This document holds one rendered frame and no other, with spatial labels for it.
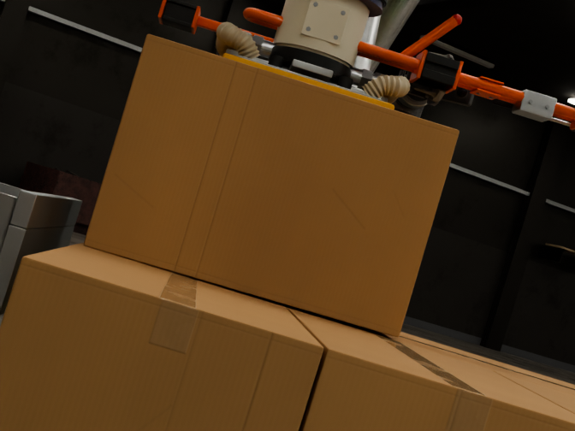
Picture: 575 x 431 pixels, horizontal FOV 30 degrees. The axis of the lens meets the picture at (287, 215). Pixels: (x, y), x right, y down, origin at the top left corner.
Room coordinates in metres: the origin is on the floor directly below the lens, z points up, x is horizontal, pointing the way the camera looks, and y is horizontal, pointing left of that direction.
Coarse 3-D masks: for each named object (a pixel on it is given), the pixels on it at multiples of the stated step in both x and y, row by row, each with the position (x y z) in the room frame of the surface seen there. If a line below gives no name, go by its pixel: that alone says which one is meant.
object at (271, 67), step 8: (224, 56) 2.01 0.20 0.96; (232, 56) 2.01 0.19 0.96; (240, 56) 2.02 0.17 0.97; (272, 56) 2.05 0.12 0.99; (280, 56) 2.05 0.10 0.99; (248, 64) 2.01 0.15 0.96; (256, 64) 2.01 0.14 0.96; (264, 64) 2.03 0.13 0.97; (272, 64) 2.05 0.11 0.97; (280, 64) 2.05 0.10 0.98; (280, 72) 2.01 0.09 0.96; (288, 72) 2.03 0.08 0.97; (304, 80) 2.02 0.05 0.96; (312, 80) 2.02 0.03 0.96; (320, 80) 2.03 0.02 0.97; (344, 80) 2.06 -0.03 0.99; (352, 80) 2.06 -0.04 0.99; (328, 88) 2.02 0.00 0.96; (336, 88) 2.02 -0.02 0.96; (344, 88) 2.04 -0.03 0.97; (352, 96) 2.02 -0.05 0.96; (360, 96) 2.02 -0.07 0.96; (368, 96) 2.04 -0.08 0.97; (384, 104) 2.03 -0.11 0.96; (392, 104) 2.03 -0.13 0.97
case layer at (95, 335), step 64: (64, 256) 1.54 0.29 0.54; (64, 320) 1.34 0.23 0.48; (128, 320) 1.35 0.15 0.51; (192, 320) 1.35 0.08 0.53; (256, 320) 1.45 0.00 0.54; (320, 320) 1.89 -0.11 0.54; (0, 384) 1.34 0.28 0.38; (64, 384) 1.34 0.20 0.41; (128, 384) 1.35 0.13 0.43; (192, 384) 1.35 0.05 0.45; (256, 384) 1.36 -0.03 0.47; (320, 384) 1.37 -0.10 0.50; (384, 384) 1.37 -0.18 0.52; (448, 384) 1.38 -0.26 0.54; (512, 384) 1.77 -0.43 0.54
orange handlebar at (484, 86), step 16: (256, 16) 2.12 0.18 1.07; (272, 16) 2.12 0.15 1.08; (368, 48) 2.14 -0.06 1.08; (400, 64) 2.15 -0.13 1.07; (416, 64) 2.14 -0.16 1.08; (464, 80) 2.15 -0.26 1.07; (480, 80) 2.15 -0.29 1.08; (496, 80) 2.16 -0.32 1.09; (480, 96) 2.21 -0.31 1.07; (496, 96) 2.16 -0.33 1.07; (512, 96) 2.16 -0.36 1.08; (560, 112) 2.17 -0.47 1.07
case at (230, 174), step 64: (192, 64) 1.93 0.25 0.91; (128, 128) 1.93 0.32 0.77; (192, 128) 1.94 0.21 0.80; (256, 128) 1.95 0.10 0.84; (320, 128) 1.96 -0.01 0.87; (384, 128) 1.96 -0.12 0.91; (448, 128) 1.97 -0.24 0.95; (128, 192) 1.93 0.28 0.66; (192, 192) 1.94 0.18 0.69; (256, 192) 1.95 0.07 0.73; (320, 192) 1.96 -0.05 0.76; (384, 192) 1.97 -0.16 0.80; (128, 256) 1.93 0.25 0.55; (192, 256) 1.94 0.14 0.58; (256, 256) 1.95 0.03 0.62; (320, 256) 1.96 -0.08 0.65; (384, 256) 1.97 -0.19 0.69; (384, 320) 1.97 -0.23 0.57
